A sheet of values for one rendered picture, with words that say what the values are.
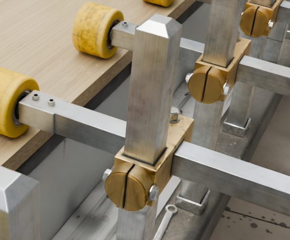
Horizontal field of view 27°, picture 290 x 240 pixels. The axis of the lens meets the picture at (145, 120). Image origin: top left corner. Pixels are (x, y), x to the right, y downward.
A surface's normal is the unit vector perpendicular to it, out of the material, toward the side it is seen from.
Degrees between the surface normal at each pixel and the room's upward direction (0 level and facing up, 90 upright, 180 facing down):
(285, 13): 90
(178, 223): 0
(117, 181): 90
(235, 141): 0
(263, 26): 90
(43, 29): 0
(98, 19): 41
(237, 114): 90
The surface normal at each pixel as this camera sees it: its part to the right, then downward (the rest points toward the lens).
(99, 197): 0.09, -0.83
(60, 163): 0.91, 0.30
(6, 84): -0.07, -0.58
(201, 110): -0.41, 0.47
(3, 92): -0.18, -0.34
